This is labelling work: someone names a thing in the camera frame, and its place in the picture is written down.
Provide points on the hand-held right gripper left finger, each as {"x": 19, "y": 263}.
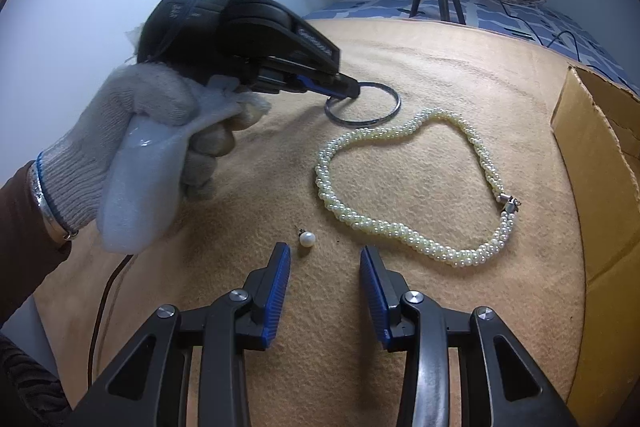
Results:
{"x": 280, "y": 292}

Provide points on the dark striped clothing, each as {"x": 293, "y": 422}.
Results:
{"x": 25, "y": 382}

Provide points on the person's left hand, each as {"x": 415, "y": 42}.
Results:
{"x": 100, "y": 132}

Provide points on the tan blanket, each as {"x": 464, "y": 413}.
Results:
{"x": 300, "y": 167}

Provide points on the cardboard box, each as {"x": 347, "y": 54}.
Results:
{"x": 610, "y": 207}

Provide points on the white foam sheet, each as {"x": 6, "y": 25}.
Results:
{"x": 137, "y": 192}

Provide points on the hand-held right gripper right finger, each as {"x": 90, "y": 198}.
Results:
{"x": 374, "y": 292}

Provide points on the black bangle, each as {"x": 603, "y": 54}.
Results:
{"x": 385, "y": 119}

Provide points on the blue patterned bed sheet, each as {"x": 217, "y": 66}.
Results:
{"x": 575, "y": 27}

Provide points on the person's left forearm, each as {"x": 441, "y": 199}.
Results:
{"x": 22, "y": 257}

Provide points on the pearl stud earring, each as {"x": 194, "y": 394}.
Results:
{"x": 306, "y": 241}

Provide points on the silver wrist bangle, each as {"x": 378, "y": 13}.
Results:
{"x": 47, "y": 213}

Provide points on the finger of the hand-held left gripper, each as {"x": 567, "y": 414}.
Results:
{"x": 335, "y": 86}

